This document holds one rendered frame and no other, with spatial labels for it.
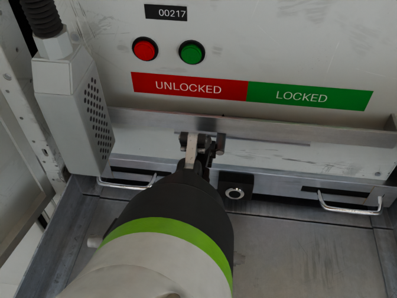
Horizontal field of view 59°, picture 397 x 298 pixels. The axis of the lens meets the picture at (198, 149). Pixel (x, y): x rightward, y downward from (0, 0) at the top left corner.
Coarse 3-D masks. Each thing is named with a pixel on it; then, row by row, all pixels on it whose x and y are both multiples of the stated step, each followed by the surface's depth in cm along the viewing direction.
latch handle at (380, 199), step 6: (318, 192) 59; (318, 198) 58; (378, 198) 58; (324, 204) 57; (378, 204) 58; (330, 210) 57; (336, 210) 57; (342, 210) 57; (348, 210) 57; (354, 210) 56; (360, 210) 56; (366, 210) 56; (372, 210) 57; (378, 210) 57
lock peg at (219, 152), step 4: (220, 136) 50; (224, 136) 51; (216, 140) 50; (220, 140) 50; (224, 140) 50; (216, 144) 50; (220, 144) 49; (224, 144) 50; (216, 148) 49; (220, 148) 49; (216, 152) 49; (220, 152) 49
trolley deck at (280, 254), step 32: (96, 224) 61; (256, 224) 61; (288, 224) 61; (320, 224) 61; (256, 256) 57; (288, 256) 57; (320, 256) 57; (352, 256) 57; (256, 288) 53; (288, 288) 53; (320, 288) 53; (352, 288) 53; (384, 288) 53
